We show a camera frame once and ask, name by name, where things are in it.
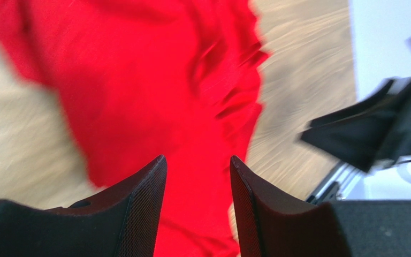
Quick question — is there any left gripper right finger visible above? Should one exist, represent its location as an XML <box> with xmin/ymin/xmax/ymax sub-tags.
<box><xmin>230</xmin><ymin>156</ymin><xmax>352</xmax><ymax>256</ymax></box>

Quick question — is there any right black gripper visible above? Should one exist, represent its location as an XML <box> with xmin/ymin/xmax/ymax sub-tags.
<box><xmin>300</xmin><ymin>79</ymin><xmax>411</xmax><ymax>172</ymax></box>

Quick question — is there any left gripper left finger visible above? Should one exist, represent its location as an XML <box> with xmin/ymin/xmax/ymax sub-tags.
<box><xmin>0</xmin><ymin>156</ymin><xmax>167</xmax><ymax>256</ymax></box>

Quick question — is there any red t-shirt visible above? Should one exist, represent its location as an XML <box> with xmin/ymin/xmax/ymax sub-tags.
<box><xmin>0</xmin><ymin>1</ymin><xmax>268</xmax><ymax>256</ymax></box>

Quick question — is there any aluminium rail frame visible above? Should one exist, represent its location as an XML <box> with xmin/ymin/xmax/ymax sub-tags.
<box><xmin>306</xmin><ymin>161</ymin><xmax>362</xmax><ymax>205</ymax></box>

